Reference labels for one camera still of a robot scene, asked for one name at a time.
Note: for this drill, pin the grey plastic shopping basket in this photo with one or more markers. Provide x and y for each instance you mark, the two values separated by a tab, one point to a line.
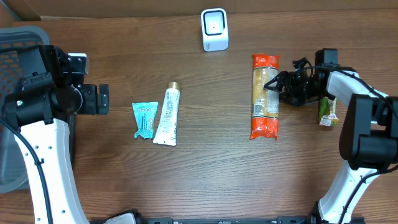
39	83

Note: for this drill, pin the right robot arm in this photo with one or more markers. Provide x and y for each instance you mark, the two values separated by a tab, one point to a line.
368	139

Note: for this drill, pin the orange spaghetti packet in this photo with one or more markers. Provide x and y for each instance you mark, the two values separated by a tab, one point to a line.
265	103

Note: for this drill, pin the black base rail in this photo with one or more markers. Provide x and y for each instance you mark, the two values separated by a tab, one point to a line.
278	220

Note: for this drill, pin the white tube gold cap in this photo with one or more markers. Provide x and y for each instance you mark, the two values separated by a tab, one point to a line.
166	133

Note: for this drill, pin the teal snack packet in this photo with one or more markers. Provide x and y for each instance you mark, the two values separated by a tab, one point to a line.
144	113

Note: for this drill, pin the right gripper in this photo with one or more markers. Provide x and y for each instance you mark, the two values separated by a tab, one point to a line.
292	86

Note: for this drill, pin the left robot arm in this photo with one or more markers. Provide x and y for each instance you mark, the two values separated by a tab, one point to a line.
50	174

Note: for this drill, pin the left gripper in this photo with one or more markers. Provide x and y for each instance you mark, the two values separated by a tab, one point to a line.
103	99

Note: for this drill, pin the white barcode scanner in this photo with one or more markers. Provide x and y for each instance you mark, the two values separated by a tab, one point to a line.
214	29

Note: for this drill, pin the brown cardboard backdrop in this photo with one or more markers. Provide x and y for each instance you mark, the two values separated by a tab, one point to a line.
34	9

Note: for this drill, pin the green snack pouch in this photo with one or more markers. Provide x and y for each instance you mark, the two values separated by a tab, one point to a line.
327	112

